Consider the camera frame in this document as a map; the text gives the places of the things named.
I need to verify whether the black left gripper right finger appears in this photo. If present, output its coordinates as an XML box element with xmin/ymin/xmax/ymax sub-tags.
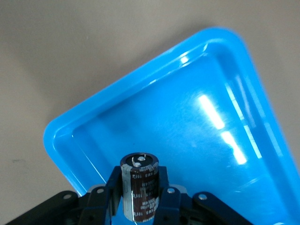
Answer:
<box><xmin>152</xmin><ymin>165</ymin><xmax>181</xmax><ymax>225</ymax></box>

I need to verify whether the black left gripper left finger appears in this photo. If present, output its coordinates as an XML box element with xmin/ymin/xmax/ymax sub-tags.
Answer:
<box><xmin>79</xmin><ymin>165</ymin><xmax>124</xmax><ymax>225</ymax></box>

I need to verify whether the small black terminal block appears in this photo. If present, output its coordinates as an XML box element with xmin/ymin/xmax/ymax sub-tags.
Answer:
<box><xmin>120</xmin><ymin>152</ymin><xmax>160</xmax><ymax>223</ymax></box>

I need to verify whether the blue plastic tray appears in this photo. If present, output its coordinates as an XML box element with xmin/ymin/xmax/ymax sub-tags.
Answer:
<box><xmin>43</xmin><ymin>26</ymin><xmax>300</xmax><ymax>225</ymax></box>

